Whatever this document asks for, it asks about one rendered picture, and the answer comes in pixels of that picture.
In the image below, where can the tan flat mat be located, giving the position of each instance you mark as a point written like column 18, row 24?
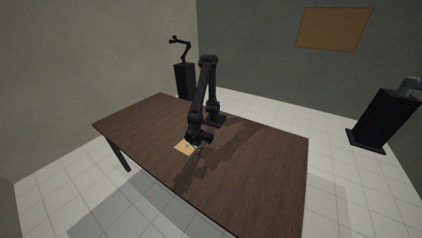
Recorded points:
column 181, row 147

